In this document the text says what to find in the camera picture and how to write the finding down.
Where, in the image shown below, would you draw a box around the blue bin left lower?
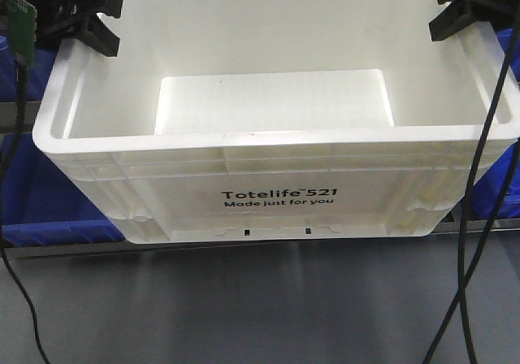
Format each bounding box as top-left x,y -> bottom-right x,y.
2,133 -> 124,247

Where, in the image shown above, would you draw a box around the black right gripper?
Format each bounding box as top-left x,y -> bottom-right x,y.
428,0 -> 519,41

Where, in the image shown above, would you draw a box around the blue bin right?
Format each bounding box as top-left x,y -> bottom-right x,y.
466,28 -> 520,221

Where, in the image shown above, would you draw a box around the white plastic Totelife crate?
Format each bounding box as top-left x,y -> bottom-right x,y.
32,0 -> 504,244

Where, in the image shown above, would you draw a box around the green circuit board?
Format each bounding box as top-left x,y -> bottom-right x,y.
6,0 -> 37,68

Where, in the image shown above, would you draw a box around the black cable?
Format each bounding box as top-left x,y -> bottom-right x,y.
0,53 -> 52,364
454,134 -> 520,364
420,26 -> 520,364

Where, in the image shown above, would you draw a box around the black cable left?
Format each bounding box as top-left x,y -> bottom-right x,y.
0,53 -> 52,364

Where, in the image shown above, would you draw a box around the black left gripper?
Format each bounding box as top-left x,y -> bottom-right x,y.
24,0 -> 124,57

